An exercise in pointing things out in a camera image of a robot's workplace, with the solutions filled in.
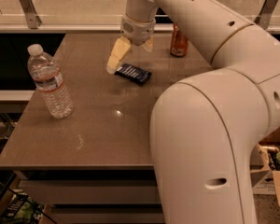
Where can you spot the right metal glass bracket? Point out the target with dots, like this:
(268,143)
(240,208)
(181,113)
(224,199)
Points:
(264,17)

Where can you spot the cardboard box with items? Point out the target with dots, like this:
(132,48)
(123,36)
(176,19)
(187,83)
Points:
(265,166)

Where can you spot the left metal glass bracket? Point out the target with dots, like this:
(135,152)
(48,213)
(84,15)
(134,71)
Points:
(32,19)

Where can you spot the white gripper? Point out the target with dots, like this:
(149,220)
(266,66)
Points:
(138,31)

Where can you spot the grey drawer cabinet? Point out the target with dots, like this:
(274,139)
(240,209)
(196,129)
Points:
(95,167)

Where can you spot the blue rxbar blueberry wrapper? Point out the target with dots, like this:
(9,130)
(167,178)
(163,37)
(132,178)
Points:
(134,73)

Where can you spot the metal glass bracket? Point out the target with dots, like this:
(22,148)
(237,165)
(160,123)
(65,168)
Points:
(264,17)
(32,19)

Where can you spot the orange soda can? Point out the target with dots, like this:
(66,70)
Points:
(179,43)

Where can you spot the green black snack bag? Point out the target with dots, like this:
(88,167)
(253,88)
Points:
(22,209)

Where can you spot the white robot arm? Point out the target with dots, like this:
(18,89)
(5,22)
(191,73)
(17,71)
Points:
(204,128)

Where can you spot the clear plastic water bottle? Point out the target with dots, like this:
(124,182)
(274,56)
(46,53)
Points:
(49,80)

